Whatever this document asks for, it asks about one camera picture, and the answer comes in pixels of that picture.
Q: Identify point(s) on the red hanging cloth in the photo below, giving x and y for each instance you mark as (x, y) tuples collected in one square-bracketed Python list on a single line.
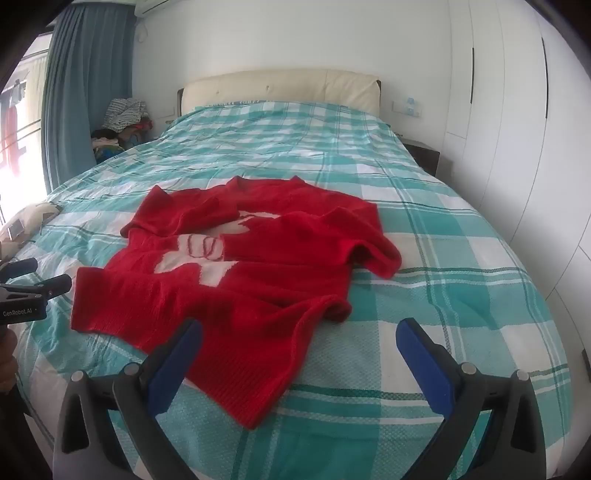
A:
[(11, 134)]

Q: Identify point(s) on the red knitted sweater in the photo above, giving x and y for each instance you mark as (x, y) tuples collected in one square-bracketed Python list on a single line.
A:
[(258, 258)]

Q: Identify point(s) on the person's left hand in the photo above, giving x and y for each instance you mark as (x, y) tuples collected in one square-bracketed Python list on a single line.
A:
[(7, 369)]

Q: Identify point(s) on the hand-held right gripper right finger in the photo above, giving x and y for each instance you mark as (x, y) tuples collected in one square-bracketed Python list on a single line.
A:
[(422, 364)]

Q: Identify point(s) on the white wardrobe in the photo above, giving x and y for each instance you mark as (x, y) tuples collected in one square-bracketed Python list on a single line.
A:
[(521, 120)]

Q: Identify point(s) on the dark wooden nightstand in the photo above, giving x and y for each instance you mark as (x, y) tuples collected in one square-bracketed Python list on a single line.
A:
[(422, 154)]

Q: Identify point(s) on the blue curtain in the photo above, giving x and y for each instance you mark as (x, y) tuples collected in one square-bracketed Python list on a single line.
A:
[(83, 87)]

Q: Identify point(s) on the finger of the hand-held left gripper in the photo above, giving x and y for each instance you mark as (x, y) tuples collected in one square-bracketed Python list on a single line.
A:
[(18, 267), (48, 285)]

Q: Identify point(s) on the teal plaid bedspread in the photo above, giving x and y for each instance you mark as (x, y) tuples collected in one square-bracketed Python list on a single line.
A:
[(369, 152)]

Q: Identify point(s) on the cream pillow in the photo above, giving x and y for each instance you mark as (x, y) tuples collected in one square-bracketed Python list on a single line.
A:
[(281, 87)]

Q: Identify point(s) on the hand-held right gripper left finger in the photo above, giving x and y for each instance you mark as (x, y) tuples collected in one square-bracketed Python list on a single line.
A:
[(178, 357)]

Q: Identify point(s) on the pile of clothes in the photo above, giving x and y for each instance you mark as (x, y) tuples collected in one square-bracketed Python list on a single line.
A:
[(122, 127)]

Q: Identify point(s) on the beige cushion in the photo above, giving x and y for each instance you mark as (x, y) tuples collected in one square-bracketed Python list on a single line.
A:
[(27, 221)]

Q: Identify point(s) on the white wall socket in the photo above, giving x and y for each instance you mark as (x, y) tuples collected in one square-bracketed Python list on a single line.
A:
[(408, 107)]

